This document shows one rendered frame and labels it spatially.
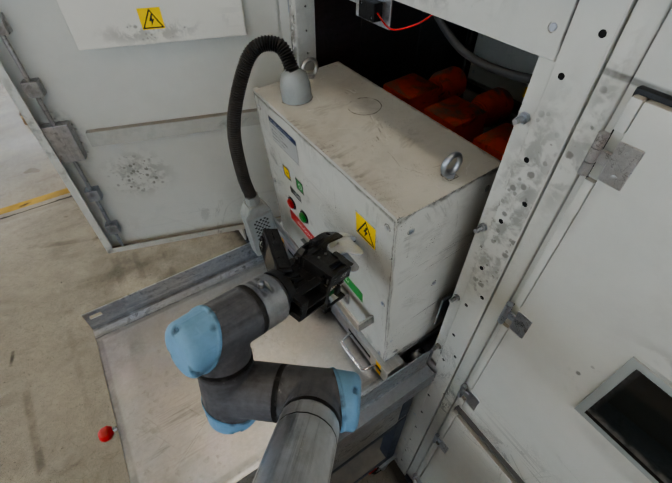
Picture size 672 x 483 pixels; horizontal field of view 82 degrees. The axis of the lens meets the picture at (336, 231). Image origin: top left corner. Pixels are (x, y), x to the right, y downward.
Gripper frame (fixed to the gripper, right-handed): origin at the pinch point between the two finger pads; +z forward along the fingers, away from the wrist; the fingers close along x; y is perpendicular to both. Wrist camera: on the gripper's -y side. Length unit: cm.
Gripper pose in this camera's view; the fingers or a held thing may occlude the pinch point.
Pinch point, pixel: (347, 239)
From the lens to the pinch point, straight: 71.7
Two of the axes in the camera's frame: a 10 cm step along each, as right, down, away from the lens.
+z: 6.4, -3.3, 6.9
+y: 7.5, 4.7, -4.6
